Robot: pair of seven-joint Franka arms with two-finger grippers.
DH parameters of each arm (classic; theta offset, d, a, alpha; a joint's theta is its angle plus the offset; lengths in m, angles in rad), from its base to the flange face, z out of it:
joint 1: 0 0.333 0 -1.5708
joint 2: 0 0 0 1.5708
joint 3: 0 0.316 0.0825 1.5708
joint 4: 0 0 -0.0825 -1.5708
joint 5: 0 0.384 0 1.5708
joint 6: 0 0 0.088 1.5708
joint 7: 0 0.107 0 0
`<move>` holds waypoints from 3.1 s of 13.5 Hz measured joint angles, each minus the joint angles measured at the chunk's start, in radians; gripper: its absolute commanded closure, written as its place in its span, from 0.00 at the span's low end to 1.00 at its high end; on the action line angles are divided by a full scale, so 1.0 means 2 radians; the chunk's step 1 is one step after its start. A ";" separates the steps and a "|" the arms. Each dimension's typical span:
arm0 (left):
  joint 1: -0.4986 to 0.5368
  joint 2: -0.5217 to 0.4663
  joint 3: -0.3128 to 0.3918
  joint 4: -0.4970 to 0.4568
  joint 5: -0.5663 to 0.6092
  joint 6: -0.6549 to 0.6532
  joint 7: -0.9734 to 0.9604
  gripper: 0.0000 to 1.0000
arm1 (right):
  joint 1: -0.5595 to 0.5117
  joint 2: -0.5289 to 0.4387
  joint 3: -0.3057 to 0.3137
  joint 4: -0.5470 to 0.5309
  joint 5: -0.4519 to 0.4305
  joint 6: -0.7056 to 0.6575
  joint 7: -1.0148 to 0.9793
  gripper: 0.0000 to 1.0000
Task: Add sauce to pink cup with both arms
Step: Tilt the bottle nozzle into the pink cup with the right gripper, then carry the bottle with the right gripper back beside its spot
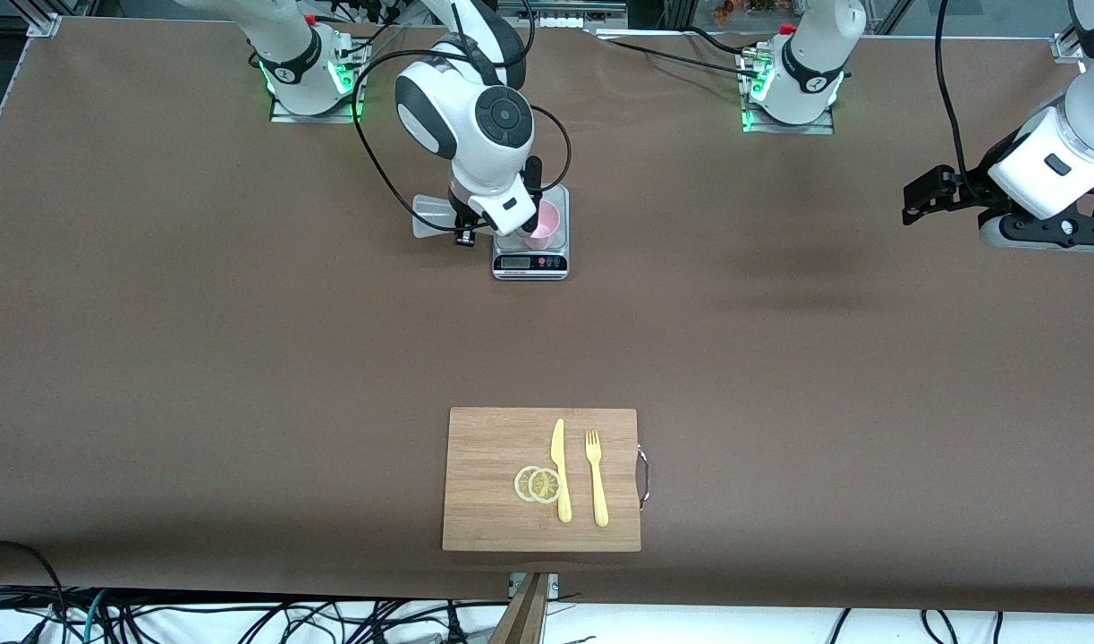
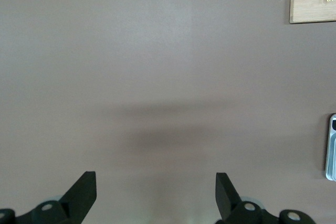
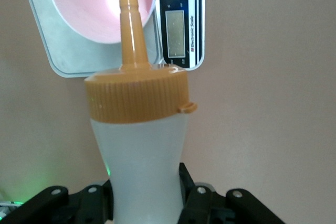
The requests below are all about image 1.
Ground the small metal bracket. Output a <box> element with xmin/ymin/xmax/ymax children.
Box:
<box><xmin>508</xmin><ymin>572</ymin><xmax>560</xmax><ymax>600</ymax></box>

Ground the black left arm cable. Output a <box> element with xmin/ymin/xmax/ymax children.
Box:
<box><xmin>934</xmin><ymin>0</ymin><xmax>979</xmax><ymax>193</ymax></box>

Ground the yellow plastic knife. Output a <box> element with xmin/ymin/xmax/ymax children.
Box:
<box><xmin>550</xmin><ymin>418</ymin><xmax>573</xmax><ymax>524</ymax></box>

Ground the teal cable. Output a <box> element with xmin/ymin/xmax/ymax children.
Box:
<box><xmin>80</xmin><ymin>589</ymin><xmax>111</xmax><ymax>644</ymax></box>

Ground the pink plastic cup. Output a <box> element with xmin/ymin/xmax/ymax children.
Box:
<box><xmin>522</xmin><ymin>199</ymin><xmax>563</xmax><ymax>252</ymax></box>

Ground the translucent sauce bottle orange cap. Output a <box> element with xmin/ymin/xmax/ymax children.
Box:
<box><xmin>411</xmin><ymin>194</ymin><xmax>478</xmax><ymax>241</ymax></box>

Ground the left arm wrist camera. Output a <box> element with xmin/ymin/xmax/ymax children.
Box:
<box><xmin>978</xmin><ymin>204</ymin><xmax>1094</xmax><ymax>253</ymax></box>

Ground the wooden post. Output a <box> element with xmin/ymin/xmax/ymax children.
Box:
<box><xmin>488</xmin><ymin>572</ymin><xmax>552</xmax><ymax>644</ymax></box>

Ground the yellow plastic fork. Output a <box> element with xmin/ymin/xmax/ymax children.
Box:
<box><xmin>584</xmin><ymin>428</ymin><xmax>610</xmax><ymax>528</ymax></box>

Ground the wooden cutting board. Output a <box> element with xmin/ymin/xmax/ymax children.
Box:
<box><xmin>441</xmin><ymin>407</ymin><xmax>643</xmax><ymax>554</ymax></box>

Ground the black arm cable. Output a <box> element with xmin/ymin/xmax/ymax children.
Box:
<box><xmin>352</xmin><ymin>49</ymin><xmax>572</xmax><ymax>233</ymax></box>
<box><xmin>934</xmin><ymin>0</ymin><xmax>979</xmax><ymax>193</ymax></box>

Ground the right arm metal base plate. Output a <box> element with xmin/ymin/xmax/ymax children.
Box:
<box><xmin>269</xmin><ymin>36</ymin><xmax>369</xmax><ymax>124</ymax></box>

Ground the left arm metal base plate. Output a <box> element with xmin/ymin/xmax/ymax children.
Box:
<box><xmin>739</xmin><ymin>45</ymin><xmax>838</xmax><ymax>135</ymax></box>

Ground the brown table cover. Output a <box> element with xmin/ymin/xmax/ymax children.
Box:
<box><xmin>0</xmin><ymin>16</ymin><xmax>1094</xmax><ymax>614</ymax></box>

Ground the black looped cable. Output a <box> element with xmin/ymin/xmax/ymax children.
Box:
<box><xmin>0</xmin><ymin>541</ymin><xmax>69</xmax><ymax>644</ymax></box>

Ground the silver digital kitchen scale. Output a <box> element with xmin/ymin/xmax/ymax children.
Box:
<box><xmin>491</xmin><ymin>183</ymin><xmax>571</xmax><ymax>282</ymax></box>

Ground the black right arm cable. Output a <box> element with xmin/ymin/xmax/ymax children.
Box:
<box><xmin>352</xmin><ymin>49</ymin><xmax>572</xmax><ymax>233</ymax></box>

